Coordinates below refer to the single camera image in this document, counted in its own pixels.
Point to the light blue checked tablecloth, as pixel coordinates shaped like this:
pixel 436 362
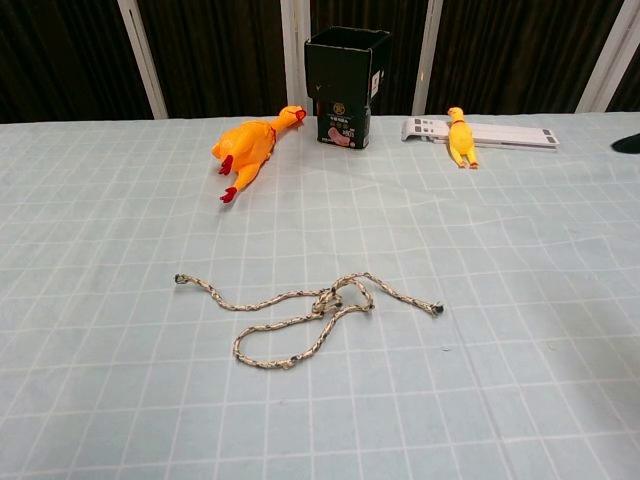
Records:
pixel 320 410

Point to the large orange rubber chicken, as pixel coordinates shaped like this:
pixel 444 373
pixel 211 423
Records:
pixel 245 145

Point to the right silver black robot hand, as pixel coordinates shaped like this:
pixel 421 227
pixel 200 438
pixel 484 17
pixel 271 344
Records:
pixel 629 144

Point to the small yellow rubber chicken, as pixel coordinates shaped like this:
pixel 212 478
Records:
pixel 460 140

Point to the black open cardboard box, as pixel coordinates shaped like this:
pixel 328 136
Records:
pixel 340 90

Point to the white frame post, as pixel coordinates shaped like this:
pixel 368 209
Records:
pixel 142 60
pixel 295 50
pixel 427 60
pixel 610 55

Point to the white folding stand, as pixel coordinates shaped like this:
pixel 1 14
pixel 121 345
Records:
pixel 515 135

